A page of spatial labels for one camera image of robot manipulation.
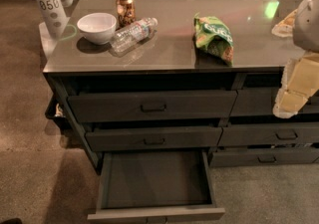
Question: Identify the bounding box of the top right drawer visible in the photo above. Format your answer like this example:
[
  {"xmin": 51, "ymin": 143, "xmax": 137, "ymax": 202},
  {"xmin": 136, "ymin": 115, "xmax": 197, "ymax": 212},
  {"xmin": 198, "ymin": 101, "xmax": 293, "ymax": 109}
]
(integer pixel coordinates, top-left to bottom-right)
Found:
[{"xmin": 229, "ymin": 86, "xmax": 319, "ymax": 117}]

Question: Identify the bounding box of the orange soda can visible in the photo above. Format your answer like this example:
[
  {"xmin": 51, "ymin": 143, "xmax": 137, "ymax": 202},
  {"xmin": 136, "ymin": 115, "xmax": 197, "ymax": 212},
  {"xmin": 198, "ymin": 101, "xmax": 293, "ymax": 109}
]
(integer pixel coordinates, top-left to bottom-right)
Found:
[{"xmin": 116, "ymin": 0, "xmax": 136, "ymax": 28}]

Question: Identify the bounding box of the middle left drawer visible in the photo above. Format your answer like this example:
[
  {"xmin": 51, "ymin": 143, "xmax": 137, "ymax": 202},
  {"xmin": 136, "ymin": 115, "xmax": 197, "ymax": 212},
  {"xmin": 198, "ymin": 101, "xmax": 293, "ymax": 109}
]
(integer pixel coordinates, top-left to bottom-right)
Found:
[{"xmin": 86, "ymin": 126, "xmax": 222, "ymax": 151}]

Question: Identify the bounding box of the bottom right drawer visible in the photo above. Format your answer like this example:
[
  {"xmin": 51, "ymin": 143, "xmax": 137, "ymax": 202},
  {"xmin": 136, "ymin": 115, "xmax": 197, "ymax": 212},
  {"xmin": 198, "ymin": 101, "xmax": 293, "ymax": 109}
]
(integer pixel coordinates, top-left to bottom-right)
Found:
[{"xmin": 210, "ymin": 147, "xmax": 319, "ymax": 167}]

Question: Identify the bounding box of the middle right drawer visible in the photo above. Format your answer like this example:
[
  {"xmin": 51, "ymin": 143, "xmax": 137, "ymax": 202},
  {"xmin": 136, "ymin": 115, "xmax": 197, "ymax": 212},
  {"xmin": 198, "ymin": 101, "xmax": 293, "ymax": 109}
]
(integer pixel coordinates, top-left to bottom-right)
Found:
[{"xmin": 218, "ymin": 122, "xmax": 319, "ymax": 146}]

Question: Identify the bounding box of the dark grey drawer cabinet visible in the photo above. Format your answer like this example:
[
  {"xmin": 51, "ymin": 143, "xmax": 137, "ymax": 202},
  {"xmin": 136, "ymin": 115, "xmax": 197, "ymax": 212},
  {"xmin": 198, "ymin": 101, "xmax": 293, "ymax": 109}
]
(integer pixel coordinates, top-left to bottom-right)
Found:
[{"xmin": 44, "ymin": 0, "xmax": 318, "ymax": 167}]

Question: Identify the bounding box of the white ceramic bowl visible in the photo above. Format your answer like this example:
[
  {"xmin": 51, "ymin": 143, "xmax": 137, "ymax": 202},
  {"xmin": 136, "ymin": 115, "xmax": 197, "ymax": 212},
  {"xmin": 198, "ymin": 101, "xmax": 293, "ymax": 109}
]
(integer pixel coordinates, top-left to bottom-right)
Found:
[{"xmin": 77, "ymin": 13, "xmax": 117, "ymax": 45}]

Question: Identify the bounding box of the green snack bag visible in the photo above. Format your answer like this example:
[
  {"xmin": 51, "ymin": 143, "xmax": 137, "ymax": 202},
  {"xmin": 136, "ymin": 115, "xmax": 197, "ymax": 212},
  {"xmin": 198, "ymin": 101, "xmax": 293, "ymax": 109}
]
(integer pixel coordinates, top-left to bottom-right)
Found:
[{"xmin": 194, "ymin": 14, "xmax": 233, "ymax": 66}]

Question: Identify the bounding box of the black bin beside cabinet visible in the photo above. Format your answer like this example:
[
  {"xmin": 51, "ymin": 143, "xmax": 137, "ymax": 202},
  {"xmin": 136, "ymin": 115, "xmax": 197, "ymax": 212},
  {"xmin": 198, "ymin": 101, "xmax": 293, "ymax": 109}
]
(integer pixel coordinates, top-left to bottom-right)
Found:
[{"xmin": 45, "ymin": 97, "xmax": 70, "ymax": 130}]

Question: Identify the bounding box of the green cable loop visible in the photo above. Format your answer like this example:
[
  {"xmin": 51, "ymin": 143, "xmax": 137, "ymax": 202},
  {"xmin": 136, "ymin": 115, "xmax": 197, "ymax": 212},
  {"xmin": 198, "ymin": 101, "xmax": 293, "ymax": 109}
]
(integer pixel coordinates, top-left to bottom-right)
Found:
[{"xmin": 58, "ymin": 23, "xmax": 78, "ymax": 42}]

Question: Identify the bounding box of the top left drawer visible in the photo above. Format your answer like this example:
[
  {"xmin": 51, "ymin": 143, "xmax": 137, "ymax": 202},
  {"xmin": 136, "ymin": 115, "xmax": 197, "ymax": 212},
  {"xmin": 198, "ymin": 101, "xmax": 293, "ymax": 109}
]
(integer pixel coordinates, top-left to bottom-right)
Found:
[{"xmin": 68, "ymin": 90, "xmax": 237, "ymax": 122}]

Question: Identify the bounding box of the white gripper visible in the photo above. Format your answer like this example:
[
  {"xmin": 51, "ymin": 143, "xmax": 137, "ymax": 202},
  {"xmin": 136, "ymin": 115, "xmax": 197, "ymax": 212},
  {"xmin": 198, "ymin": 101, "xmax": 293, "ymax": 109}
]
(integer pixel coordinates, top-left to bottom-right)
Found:
[{"xmin": 271, "ymin": 0, "xmax": 319, "ymax": 118}]

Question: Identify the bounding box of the open bottom left drawer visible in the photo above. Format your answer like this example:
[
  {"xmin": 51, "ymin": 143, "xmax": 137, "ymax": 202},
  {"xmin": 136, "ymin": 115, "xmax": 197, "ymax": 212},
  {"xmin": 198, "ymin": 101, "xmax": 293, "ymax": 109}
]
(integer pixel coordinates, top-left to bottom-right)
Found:
[{"xmin": 88, "ymin": 150, "xmax": 225, "ymax": 224}]

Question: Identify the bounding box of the clear plastic water bottle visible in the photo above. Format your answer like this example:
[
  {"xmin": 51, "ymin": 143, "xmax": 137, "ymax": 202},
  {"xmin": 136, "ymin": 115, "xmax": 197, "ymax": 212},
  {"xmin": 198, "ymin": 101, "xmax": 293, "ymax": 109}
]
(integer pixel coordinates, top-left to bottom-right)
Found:
[{"xmin": 110, "ymin": 18, "xmax": 158, "ymax": 53}]

